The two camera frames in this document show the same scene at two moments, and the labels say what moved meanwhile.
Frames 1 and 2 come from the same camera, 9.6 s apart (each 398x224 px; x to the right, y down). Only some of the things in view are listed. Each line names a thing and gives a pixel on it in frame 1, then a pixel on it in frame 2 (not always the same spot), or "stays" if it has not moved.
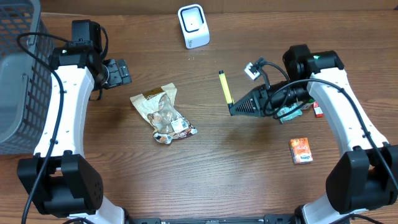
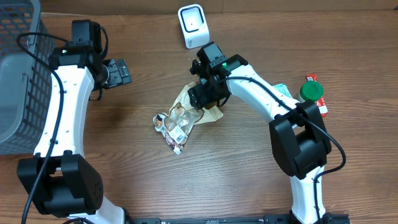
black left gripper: (117, 72) stays
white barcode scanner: (194, 26) stays
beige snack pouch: (156, 106) -> (177, 124)
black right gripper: (257, 98) -> (203, 99)
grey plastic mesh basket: (27, 84) stays
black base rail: (268, 219) stays
